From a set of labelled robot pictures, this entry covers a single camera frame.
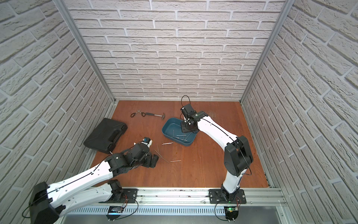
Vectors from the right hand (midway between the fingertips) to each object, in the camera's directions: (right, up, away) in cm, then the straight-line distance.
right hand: (187, 127), depth 87 cm
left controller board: (-38, -42, -18) cm, 60 cm away
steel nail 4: (-9, -21, -1) cm, 23 cm away
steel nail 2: (-10, -5, +10) cm, 15 cm away
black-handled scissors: (-43, +9, +23) cm, 50 cm away
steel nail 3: (-14, -12, +7) cm, 19 cm away
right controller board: (+22, -43, -17) cm, 51 cm away
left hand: (-20, -15, -9) cm, 26 cm away
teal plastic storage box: (-11, -2, +13) cm, 18 cm away
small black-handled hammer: (-19, +7, +22) cm, 30 cm away
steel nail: (-2, -9, +7) cm, 12 cm away
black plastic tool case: (-55, -7, +2) cm, 56 cm away
